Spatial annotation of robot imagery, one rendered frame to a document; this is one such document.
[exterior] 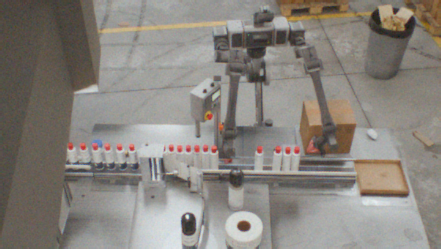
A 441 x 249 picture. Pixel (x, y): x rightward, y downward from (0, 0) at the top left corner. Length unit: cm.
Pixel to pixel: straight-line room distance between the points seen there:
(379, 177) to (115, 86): 298
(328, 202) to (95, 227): 140
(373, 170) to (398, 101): 202
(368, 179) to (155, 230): 138
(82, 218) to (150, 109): 211
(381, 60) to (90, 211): 341
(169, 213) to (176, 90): 240
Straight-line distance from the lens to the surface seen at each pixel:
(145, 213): 321
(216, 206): 322
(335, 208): 334
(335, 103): 358
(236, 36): 348
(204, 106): 303
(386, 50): 554
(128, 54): 595
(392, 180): 358
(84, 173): 349
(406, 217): 341
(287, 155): 329
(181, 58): 583
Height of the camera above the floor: 339
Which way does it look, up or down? 43 degrees down
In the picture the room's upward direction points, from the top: straight up
